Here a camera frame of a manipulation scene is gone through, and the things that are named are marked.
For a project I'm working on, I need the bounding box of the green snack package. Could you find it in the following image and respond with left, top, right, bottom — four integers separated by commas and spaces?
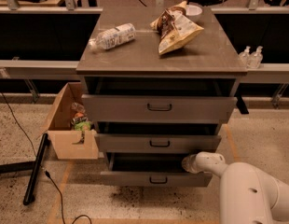
74, 121, 91, 131

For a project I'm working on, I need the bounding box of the white bowl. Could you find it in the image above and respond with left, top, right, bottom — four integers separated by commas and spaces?
186, 5, 202, 22

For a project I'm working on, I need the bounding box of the grey drawer cabinet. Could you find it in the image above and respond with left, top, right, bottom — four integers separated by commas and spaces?
76, 6, 248, 188

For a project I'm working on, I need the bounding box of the grey bottom drawer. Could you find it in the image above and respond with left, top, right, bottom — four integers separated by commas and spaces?
101, 153, 213, 187

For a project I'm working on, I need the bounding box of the grey top drawer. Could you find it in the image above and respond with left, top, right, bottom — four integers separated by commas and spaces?
82, 94, 236, 123

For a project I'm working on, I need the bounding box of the clear plastic water bottle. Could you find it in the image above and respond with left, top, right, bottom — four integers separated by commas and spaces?
89, 23, 136, 51

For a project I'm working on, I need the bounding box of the yellow chip bag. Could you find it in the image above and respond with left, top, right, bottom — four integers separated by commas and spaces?
158, 16, 203, 55

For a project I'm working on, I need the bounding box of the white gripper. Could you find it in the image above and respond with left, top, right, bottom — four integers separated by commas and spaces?
182, 155, 199, 174

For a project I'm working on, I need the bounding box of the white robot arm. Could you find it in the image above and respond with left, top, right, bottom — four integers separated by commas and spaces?
182, 152, 289, 224

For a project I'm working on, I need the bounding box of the grey drawer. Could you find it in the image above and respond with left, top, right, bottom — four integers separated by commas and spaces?
82, 94, 236, 123
101, 153, 213, 187
95, 133, 221, 154

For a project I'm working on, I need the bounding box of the black metal leg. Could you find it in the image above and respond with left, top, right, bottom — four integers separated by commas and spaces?
0, 133, 50, 205

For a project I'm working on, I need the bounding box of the grey middle drawer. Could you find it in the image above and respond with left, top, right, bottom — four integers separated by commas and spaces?
95, 133, 221, 154

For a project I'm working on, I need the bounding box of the grey metal rail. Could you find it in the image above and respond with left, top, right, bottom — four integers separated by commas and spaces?
0, 60, 289, 84

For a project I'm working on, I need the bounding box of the brown snack bag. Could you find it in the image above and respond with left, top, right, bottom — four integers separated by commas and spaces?
150, 1, 187, 36

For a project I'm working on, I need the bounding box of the black cable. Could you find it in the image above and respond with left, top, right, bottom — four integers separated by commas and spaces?
0, 92, 93, 224

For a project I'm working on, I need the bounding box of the left clear pump bottle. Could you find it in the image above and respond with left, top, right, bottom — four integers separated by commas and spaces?
239, 46, 251, 66

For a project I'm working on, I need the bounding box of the cardboard box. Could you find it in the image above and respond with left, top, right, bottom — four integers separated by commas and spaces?
41, 82, 99, 160

